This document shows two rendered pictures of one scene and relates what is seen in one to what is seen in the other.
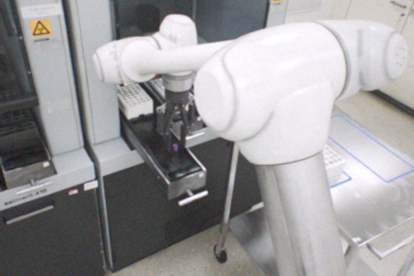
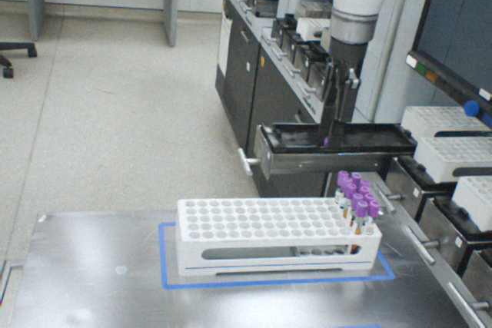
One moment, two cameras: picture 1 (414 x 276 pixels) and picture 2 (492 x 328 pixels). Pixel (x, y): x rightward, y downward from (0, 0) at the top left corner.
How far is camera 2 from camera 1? 1.54 m
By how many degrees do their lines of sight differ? 87
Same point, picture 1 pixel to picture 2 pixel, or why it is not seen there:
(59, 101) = (377, 41)
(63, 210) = not seen: hidden behind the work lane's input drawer
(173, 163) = (295, 137)
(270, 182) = not seen: outside the picture
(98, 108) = (390, 80)
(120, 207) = not seen: hidden behind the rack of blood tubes
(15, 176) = (312, 74)
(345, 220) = (86, 224)
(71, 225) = (309, 180)
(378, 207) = (73, 280)
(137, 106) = (411, 115)
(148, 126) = (387, 140)
